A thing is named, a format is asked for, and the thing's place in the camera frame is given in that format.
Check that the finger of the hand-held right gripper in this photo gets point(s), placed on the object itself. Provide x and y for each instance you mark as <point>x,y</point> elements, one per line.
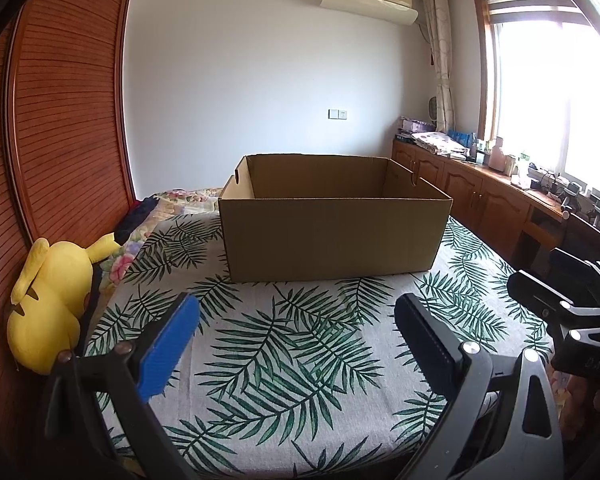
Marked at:
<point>577,275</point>
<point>535,292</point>

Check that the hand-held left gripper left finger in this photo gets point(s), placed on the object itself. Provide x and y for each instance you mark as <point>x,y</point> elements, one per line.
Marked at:
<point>167,347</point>

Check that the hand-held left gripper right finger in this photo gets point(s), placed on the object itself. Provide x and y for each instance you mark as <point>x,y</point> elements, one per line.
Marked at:
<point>422,340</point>

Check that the brown cardboard box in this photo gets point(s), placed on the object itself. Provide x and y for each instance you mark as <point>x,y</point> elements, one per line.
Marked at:
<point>330,235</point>

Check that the white bottle with green cap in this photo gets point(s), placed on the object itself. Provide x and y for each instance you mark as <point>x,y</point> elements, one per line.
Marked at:
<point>519,170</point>

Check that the leaf print bedsheet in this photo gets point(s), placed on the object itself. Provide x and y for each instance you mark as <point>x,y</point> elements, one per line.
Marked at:
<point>290,335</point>

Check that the long wooden cabinet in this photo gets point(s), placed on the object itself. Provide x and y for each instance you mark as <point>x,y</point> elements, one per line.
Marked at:
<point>465,190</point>

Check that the yellow plush toy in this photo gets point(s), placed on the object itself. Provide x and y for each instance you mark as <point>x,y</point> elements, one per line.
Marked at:
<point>45,310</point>

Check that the dark navy cloth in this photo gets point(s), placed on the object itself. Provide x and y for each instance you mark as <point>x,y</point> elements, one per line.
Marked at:
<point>135,220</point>

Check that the pink thermos jug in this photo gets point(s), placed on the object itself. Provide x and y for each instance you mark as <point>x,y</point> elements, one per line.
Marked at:
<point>497,155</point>

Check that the floral quilt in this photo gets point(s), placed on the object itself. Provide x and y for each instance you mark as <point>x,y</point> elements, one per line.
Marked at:
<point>185,200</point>

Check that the blue box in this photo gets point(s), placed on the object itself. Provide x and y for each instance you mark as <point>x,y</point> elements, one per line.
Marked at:
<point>462,137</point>

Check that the folded floral cloth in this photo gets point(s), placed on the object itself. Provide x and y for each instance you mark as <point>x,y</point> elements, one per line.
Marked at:
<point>437,142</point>

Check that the wooden framed window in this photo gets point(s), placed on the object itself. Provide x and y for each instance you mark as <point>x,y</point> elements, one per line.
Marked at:
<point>540,100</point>

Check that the purple box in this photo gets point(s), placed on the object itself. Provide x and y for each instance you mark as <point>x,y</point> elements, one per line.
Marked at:
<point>415,125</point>

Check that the patterned beige curtain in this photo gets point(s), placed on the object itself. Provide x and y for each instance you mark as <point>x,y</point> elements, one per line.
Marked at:
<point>440,60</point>

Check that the white wall switch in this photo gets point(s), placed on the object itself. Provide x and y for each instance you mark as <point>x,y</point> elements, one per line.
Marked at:
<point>338,114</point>

